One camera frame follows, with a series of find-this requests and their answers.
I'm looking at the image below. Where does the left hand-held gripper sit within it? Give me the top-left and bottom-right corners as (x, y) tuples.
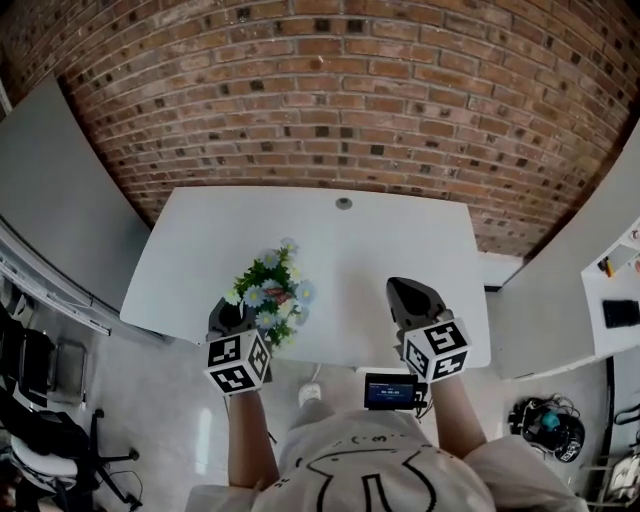
(202, 296), (273, 397)

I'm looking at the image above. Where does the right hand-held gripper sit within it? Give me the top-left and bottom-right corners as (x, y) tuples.
(385, 277), (472, 385)

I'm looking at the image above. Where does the blue and white flowers bouquet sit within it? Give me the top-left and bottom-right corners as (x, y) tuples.
(224, 237), (318, 357)

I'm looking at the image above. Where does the person's left forearm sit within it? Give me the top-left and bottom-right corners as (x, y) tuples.
(227, 388), (281, 489)

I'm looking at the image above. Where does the person's right forearm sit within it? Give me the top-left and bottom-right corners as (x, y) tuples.
(429, 373), (489, 460)

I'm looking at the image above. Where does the black chest-mounted screen device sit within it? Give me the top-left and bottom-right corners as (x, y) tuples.
(363, 372), (429, 420)

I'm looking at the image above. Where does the grey trouser leg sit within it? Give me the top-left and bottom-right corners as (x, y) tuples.
(288, 398), (337, 432)

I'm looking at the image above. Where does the white table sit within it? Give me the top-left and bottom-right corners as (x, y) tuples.
(118, 186), (492, 370)

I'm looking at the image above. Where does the white printed shirt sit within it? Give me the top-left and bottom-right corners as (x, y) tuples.
(183, 408), (591, 512)

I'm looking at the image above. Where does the grey partition panel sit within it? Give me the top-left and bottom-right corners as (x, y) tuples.
(492, 133), (640, 381)
(0, 74), (152, 315)

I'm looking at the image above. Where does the grey floor box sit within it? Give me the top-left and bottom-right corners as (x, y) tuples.
(47, 338), (89, 406)

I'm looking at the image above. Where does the white side desk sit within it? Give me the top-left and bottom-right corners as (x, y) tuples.
(580, 215), (640, 360)

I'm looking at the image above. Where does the black keyboard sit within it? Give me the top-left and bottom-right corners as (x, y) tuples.
(601, 298), (640, 330)

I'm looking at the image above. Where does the black office chair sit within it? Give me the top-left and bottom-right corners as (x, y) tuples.
(0, 304), (141, 512)

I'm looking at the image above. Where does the black helmet with cables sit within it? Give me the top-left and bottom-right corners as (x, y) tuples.
(508, 394), (586, 464)

